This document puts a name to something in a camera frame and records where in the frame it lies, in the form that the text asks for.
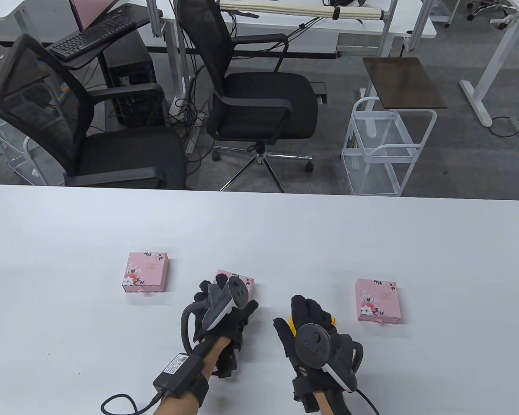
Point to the white desk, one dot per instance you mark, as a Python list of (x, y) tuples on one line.
[(363, 26), (501, 47), (39, 17)]

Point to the black mesh office chair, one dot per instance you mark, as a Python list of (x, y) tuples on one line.
[(125, 160)]

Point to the black keyboard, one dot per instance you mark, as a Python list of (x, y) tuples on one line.
[(86, 39)]

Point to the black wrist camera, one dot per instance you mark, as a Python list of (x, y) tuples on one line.
[(305, 393), (229, 363)]

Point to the grey handheld controller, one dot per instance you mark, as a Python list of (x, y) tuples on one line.
[(313, 341), (218, 302)]

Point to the black keyboard tray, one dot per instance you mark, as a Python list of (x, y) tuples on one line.
[(112, 44)]

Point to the pink floral jewelry box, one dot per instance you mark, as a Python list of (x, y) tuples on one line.
[(235, 274), (145, 272)]

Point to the person's right forearm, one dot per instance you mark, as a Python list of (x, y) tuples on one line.
[(326, 402)]

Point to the black computer tower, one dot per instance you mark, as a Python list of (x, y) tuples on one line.
[(129, 78)]

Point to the distant chair base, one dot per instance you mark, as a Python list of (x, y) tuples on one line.
[(486, 7)]

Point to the black forearm sensor box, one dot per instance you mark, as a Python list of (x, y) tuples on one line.
[(177, 374)]

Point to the person's left hand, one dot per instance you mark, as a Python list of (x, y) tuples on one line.
[(238, 320)]

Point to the pink floral box sleeve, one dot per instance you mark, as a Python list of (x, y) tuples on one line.
[(378, 300)]

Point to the yellow cloth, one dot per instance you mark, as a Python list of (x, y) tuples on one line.
[(291, 326)]

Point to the black office chair chrome base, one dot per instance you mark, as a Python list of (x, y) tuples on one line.
[(259, 99)]

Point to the dark wooden board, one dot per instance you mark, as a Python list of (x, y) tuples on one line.
[(404, 82)]

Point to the person's left forearm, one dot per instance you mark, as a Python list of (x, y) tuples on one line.
[(212, 359)]

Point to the person's right hand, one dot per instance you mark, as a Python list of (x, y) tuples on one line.
[(307, 311)]

